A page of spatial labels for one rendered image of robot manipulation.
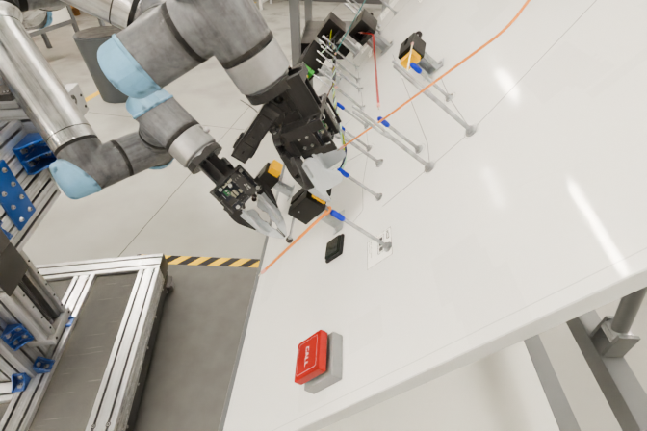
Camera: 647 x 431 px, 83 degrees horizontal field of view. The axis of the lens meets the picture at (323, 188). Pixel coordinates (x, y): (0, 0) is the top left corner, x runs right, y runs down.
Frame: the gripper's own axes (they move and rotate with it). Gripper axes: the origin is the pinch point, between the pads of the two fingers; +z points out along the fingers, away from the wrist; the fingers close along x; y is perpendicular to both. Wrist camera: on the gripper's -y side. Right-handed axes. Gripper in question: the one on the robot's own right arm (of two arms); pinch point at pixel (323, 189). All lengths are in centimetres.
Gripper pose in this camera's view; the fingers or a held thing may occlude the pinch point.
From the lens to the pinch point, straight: 60.3
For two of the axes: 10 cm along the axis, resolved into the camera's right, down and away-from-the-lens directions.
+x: 1.2, -6.8, 7.2
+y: 8.8, -2.6, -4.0
